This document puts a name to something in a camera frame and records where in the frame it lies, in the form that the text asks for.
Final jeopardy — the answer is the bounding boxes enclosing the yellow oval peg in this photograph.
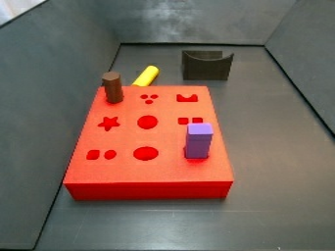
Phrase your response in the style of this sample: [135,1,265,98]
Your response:
[133,66,161,87]

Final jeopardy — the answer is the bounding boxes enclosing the red shape sorter board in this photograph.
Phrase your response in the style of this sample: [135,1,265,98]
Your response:
[63,86,235,200]

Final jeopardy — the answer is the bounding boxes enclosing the black curved fixture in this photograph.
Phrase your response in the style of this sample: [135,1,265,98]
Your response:
[182,50,235,80]

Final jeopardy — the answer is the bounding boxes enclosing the purple square peg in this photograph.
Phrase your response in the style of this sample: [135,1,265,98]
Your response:
[185,123,214,159]

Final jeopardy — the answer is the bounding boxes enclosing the brown cylindrical peg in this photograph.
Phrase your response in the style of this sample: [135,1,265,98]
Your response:
[102,72,123,104]

